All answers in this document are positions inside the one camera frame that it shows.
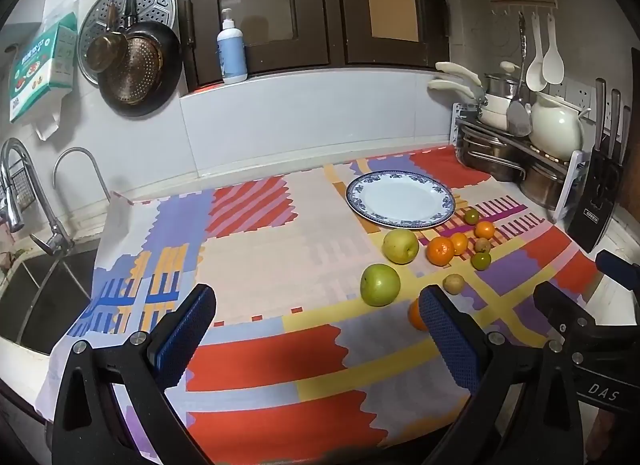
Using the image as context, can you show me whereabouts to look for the blue patterned white plate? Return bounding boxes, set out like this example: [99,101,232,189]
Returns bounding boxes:
[345,171,457,230]

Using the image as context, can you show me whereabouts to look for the white wall socket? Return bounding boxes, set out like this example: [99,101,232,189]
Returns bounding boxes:
[547,80,596,109]

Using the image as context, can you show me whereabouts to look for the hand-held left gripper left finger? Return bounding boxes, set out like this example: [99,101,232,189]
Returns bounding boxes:
[51,283,217,465]

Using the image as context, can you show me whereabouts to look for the black knife block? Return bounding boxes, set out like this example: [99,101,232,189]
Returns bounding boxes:
[565,145,626,253]

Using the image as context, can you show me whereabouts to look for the green and white box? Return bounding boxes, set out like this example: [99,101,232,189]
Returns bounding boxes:
[7,12,80,123]

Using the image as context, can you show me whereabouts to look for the steel sink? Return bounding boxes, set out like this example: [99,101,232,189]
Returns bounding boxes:
[0,245,101,357]

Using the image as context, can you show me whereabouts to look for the copper strainer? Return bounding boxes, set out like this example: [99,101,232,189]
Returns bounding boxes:
[102,35,165,106]

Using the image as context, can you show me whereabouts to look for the dark wooden window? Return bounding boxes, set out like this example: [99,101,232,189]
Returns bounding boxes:
[167,0,451,90]

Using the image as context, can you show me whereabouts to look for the metal spatula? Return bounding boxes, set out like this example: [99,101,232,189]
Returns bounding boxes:
[507,12,533,138]

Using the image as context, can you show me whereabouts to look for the white spoon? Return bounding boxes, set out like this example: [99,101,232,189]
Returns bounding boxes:
[525,12,546,93]
[542,12,566,86]

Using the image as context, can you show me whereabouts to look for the thin curved chrome faucet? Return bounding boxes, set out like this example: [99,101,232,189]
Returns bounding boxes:
[52,147,112,206]

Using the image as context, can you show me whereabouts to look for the colourful patterned cloth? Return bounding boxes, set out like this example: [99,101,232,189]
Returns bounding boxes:
[35,145,606,465]

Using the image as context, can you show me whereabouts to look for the small copper pan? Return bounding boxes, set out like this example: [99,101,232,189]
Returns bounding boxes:
[85,2,130,73]

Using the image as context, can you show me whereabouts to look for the green apple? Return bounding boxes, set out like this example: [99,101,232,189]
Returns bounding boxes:
[360,264,402,307]

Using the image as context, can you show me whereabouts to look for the yellow-green apple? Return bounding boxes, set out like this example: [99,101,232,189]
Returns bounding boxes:
[383,229,420,265]

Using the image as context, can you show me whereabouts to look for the black frying pan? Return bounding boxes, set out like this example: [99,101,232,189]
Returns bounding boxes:
[97,0,182,118]

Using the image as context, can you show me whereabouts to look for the steel pots under rack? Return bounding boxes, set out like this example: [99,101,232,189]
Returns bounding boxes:
[452,102,586,223]

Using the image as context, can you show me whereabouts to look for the large tangerine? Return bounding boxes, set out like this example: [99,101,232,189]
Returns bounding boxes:
[426,237,456,267]

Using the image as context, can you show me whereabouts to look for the large steel pot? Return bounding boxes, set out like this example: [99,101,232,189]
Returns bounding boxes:
[520,157,568,210]
[459,127,526,183]

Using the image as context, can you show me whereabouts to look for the blue and white pump bottle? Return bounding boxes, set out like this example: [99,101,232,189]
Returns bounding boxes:
[216,8,248,84]

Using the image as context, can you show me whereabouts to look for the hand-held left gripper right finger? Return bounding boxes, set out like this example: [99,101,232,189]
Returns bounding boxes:
[418,285,586,465]

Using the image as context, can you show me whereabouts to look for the wooden bead trivet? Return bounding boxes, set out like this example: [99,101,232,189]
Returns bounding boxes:
[530,142,573,164]

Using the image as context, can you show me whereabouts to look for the black handled knife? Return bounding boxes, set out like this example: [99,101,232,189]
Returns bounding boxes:
[592,77,608,150]
[620,106,632,166]
[607,89,622,156]

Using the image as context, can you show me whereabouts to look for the white teapot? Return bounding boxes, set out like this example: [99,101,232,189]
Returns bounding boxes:
[529,92,592,163]

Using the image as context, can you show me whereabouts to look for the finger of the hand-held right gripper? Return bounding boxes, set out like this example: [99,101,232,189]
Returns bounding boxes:
[595,249,640,293]
[532,281,640,371]

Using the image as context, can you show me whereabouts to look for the chrome kitchen faucet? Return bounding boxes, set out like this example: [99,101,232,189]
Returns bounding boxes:
[0,139,76,256]

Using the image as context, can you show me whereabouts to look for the lidded steel pot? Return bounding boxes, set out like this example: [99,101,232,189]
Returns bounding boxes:
[484,61,522,98]

